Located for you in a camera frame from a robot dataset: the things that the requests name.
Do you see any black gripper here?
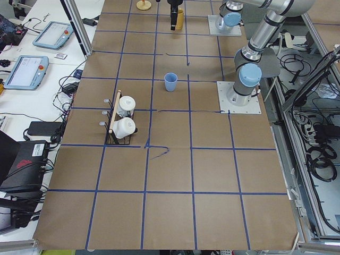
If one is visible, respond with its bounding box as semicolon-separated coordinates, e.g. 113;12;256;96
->
167;0;182;30

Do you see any light blue plastic cup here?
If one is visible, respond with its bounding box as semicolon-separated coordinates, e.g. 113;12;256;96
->
164;72;178;92

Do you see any white ceramic cup upper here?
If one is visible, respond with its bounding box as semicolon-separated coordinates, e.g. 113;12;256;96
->
117;96;136;117

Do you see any white ceramic cup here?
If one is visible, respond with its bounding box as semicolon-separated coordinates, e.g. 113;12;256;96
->
113;117;138;139
117;96;136;117

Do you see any white ceramic cup lower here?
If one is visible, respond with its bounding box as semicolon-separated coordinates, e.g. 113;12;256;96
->
113;117;138;139

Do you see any yellow wooden cylinder holder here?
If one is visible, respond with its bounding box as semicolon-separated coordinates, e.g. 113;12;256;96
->
175;8;184;30

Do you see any teach pendant far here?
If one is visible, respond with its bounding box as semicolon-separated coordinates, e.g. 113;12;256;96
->
32;21;73;50

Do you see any teach pendant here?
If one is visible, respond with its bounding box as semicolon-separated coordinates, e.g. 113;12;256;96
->
4;55;49;90
32;21;73;50

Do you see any teach pendant near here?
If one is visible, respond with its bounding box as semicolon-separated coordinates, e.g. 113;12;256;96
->
4;55;49;90

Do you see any black power adapter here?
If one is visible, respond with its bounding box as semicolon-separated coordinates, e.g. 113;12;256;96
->
27;121;62;137

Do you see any black computer box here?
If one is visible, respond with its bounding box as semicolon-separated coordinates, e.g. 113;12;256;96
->
1;132;50;193

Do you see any aluminium frame post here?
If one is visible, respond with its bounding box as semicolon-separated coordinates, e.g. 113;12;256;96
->
60;0;93;56

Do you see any black wire cup rack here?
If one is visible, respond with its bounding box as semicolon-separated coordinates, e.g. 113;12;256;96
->
99;90;138;145

